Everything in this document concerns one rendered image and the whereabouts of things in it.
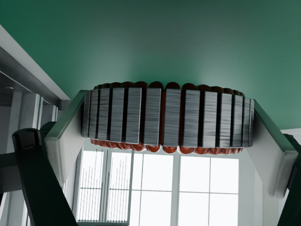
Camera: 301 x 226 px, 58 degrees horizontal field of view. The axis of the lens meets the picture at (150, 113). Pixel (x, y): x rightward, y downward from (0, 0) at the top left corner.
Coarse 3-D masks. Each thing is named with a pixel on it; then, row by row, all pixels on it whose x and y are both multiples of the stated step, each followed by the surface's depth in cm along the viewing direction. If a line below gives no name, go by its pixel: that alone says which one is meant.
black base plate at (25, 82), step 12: (0, 48) 24; (0, 60) 24; (12, 60) 27; (0, 72) 25; (12, 72) 27; (24, 72) 30; (0, 84) 30; (12, 84) 30; (24, 84) 31; (36, 84) 35; (0, 96) 38; (12, 96) 38; (48, 96) 42
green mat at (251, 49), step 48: (0, 0) 16; (48, 0) 15; (96, 0) 15; (144, 0) 15; (192, 0) 15; (240, 0) 14; (288, 0) 14; (48, 48) 23; (96, 48) 23; (144, 48) 22; (192, 48) 21; (240, 48) 21; (288, 48) 20; (288, 96) 37
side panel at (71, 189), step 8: (64, 104) 53; (80, 152) 75; (80, 160) 75; (72, 168) 68; (80, 168) 75; (72, 176) 69; (80, 176) 75; (64, 184) 51; (72, 184) 70; (80, 184) 77; (64, 192) 52; (72, 192) 71; (72, 200) 72; (72, 208) 73
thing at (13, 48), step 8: (0, 32) 21; (0, 40) 23; (8, 40) 23; (8, 48) 25; (16, 48) 24; (16, 56) 27; (24, 56) 27; (24, 64) 29; (32, 64) 29; (32, 72) 33; (40, 72) 32; (40, 80) 37; (48, 80) 36; (48, 88) 42; (56, 88) 42; (64, 96) 48
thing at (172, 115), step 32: (96, 96) 15; (128, 96) 14; (160, 96) 13; (192, 96) 13; (224, 96) 14; (96, 128) 15; (128, 128) 14; (160, 128) 14; (192, 128) 13; (224, 128) 14
